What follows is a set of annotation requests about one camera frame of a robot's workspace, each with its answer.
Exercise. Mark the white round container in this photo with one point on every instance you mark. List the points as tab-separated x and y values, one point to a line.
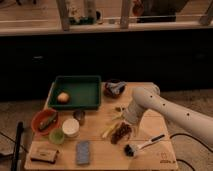
70	127

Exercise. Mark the small metal cup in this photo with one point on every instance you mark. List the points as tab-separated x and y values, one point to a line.
79	115

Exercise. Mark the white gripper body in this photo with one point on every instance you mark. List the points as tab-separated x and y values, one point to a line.
133	113

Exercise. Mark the small green cup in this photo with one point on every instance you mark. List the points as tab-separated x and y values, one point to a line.
56	136

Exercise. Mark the green vegetable in bowl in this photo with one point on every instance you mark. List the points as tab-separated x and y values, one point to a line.
43	125

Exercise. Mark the yellow round fruit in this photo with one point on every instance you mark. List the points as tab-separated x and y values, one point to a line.
63	98

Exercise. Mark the black vertical pole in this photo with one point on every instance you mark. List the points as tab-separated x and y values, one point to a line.
16	149

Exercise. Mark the crumpled silver cloth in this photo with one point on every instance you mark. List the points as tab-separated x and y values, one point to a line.
115	87

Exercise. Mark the dark red bowl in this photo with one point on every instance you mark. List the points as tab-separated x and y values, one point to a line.
108	93

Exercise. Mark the brown wooden block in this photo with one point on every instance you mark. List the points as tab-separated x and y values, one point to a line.
44	155

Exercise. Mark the pale yellow banana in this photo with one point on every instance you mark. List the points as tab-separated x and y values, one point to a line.
109	130

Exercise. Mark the black white brush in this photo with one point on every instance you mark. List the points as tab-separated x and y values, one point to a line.
131	150

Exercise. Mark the green plastic tray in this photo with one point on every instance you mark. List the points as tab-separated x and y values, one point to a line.
84	92

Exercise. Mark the orange plastic bowl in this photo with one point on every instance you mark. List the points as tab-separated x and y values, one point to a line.
42	116

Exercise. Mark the blue sponge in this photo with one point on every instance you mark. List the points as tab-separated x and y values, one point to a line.
83	153

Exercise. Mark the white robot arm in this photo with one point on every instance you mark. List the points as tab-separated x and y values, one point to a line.
194	122

